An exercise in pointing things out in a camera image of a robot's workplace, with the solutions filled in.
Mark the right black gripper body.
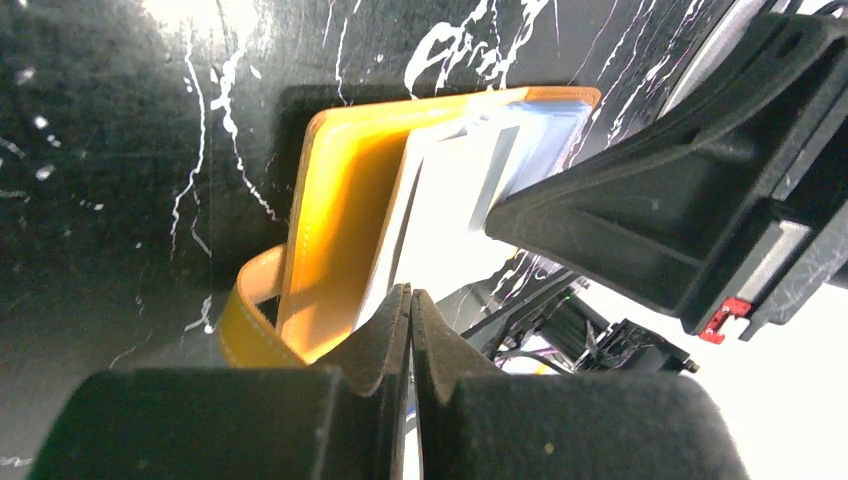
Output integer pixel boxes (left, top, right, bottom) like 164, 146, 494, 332
682, 99, 847, 343

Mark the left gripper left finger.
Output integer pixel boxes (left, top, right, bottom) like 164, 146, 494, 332
311, 284, 412, 398

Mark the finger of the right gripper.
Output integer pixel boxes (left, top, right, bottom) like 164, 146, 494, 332
485, 14, 847, 318

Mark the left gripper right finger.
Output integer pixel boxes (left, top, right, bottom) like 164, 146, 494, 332
410, 289, 506, 407

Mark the orange leather card holder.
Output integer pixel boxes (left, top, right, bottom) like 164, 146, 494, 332
218, 86, 601, 368

